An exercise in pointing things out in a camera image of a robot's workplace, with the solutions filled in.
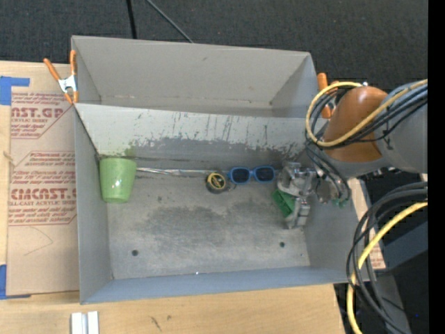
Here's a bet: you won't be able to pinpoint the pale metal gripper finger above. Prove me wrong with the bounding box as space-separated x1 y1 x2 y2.
298 198 312 228
284 200 301 230

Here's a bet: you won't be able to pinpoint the blue sunglasses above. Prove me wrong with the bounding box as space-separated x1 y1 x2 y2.
227 165 280 186

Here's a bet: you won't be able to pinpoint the grey metal bin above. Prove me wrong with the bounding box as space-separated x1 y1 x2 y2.
70 35 362 305

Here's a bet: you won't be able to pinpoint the green plastic cup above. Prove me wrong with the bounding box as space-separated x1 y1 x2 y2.
98 156 138 205

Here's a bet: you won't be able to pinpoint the brown cardboard board, red print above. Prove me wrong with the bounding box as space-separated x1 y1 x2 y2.
0 60 387 297

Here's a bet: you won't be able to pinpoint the thin pale twisted cord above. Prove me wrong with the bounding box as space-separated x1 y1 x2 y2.
136 166 210 179

